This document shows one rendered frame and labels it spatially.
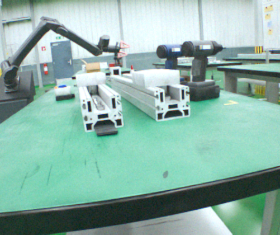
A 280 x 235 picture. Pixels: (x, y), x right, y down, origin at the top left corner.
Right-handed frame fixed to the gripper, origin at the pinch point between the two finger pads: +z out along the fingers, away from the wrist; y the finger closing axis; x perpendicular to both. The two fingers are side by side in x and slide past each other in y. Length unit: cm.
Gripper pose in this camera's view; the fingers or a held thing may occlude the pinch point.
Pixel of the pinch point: (127, 50)
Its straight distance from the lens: 183.6
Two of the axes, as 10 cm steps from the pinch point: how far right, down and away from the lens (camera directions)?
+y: -2.5, 3.6, 9.0
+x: 0.6, 9.3, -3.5
